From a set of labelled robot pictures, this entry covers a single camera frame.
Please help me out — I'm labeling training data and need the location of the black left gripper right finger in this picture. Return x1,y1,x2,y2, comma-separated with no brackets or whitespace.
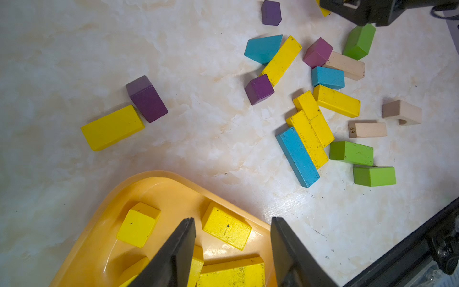
270,217,337,287

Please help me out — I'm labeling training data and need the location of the purple triangle block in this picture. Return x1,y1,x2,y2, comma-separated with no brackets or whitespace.
126,75,168,123

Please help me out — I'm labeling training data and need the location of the beige cylinder block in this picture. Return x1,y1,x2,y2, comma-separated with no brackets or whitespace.
349,123,387,138

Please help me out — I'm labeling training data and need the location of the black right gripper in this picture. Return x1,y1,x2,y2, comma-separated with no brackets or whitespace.
319,0,459,26

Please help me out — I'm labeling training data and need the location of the purple small block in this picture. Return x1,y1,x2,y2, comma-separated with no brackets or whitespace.
245,74,274,106

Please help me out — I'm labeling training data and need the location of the yellow plastic tray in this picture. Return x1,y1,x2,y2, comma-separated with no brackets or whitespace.
51,171,277,287

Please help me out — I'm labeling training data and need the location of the yellow cube block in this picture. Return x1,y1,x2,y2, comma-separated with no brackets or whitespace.
116,202,161,248

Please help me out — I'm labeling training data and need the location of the yellow medium block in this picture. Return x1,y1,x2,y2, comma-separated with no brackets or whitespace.
313,85,361,118

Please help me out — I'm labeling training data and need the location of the green block upper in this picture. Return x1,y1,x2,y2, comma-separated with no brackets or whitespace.
343,24,376,61

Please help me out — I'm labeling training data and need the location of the yellow short block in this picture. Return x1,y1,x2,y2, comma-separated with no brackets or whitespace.
293,91,335,148

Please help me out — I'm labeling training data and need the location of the green block lower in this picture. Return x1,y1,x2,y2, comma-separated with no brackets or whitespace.
353,166,397,187

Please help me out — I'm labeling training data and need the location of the beige wooden block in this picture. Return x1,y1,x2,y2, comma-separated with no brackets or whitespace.
382,100,423,126

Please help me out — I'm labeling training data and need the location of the yellow rectangular block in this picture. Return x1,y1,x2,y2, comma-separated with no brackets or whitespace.
202,202,252,251

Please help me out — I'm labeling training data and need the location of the teal small block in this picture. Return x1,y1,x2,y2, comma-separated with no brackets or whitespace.
311,66,345,90

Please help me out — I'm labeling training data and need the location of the dark purple cube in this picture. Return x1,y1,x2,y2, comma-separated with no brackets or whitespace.
261,0,282,26

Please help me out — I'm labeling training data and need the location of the magenta cube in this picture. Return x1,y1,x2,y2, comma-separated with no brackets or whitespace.
303,37,333,69

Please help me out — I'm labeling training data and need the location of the teal long block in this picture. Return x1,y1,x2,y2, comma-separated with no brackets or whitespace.
276,127,320,188

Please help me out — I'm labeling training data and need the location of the yellow flat block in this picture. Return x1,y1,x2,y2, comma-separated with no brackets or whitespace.
81,105,145,151

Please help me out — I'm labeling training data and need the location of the teal wedge block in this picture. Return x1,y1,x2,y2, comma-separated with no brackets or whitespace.
244,35,283,65

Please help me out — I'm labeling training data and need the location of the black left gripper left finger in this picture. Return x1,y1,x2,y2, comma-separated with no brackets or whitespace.
130,218,196,287

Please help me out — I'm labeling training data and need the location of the green block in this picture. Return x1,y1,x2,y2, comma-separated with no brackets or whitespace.
353,166,397,187
343,24,376,61
329,141,374,166

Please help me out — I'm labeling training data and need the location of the tan long block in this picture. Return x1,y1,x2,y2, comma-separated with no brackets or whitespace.
323,51,365,81

